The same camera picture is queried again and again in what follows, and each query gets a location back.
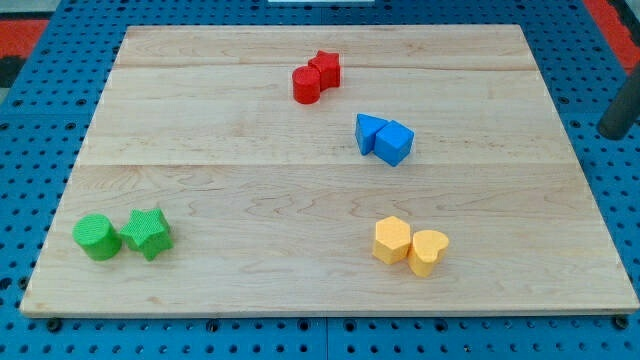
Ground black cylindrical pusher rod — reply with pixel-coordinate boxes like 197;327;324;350
597;64;639;140

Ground green cylinder block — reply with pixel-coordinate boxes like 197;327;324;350
72;214;122;261

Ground green star block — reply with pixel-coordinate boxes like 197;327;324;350
119;208;174;261

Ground yellow heart block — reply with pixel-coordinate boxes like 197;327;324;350
407;230;450;277

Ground red cylinder block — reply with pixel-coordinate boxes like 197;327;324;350
292;66;321;105

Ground blue cube block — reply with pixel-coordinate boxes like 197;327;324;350
373;120;415;167

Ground red star block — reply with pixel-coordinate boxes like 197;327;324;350
308;50;342;91

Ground blue triangle block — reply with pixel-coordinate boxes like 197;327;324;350
355;113;389;156

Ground wooden board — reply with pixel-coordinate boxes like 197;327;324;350
20;25;639;319

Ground yellow hexagon block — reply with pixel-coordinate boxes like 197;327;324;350
372;216;411;265

